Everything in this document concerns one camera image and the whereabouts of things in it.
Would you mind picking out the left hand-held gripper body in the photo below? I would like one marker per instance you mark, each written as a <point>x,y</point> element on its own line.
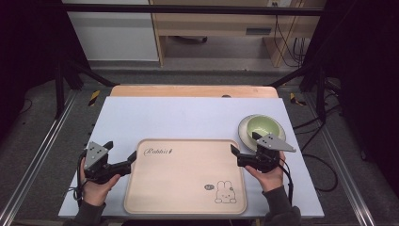
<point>95,154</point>

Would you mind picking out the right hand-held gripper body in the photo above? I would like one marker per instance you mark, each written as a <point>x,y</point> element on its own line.
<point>273,143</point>

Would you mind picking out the green bowl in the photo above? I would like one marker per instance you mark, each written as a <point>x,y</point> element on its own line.
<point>265,125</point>
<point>243,134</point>

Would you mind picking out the beige rabbit print tray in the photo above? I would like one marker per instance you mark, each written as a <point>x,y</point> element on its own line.
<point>182,179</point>

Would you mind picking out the person's right hand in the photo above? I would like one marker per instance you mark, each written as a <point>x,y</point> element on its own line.
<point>271,180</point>

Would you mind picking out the person's left hand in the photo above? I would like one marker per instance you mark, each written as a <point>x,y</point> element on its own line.
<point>95,193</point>

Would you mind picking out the yellow black striped marker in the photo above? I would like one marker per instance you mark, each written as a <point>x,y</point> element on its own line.
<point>295,100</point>
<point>94,98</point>

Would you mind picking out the black metal stand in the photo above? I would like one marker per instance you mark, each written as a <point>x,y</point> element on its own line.
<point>59,91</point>
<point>320,94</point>

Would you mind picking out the pale blue table board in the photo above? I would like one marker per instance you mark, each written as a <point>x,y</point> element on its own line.
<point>188,119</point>

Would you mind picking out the wooden table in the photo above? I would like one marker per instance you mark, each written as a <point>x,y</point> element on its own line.
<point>188,91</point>

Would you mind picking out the grey desk label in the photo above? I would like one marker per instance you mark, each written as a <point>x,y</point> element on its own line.
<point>258,31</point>

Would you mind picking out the white cabinet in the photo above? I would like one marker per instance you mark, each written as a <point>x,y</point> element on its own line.
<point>113,34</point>

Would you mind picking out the black curtain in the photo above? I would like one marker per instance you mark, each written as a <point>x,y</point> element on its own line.
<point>367,78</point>
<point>28,47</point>

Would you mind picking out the wooden desk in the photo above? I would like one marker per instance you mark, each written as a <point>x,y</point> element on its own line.
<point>219,23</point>

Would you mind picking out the aluminium floor rail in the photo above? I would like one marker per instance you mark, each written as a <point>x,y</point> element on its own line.
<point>37,153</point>
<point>342,163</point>

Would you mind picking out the black horizontal frame bar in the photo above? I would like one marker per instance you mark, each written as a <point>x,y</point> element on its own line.
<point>188,9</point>

